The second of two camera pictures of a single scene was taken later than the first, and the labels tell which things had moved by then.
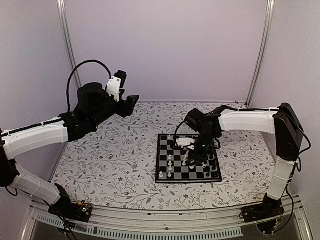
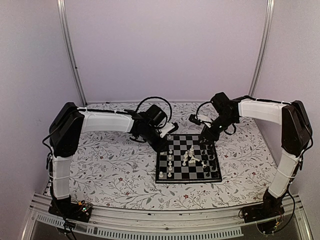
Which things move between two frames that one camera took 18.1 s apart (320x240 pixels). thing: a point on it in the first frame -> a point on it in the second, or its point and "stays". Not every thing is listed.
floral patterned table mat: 114,165 stays
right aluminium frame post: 263,53 stays
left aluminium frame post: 64,17 stays
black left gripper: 127,105 -> 159,148
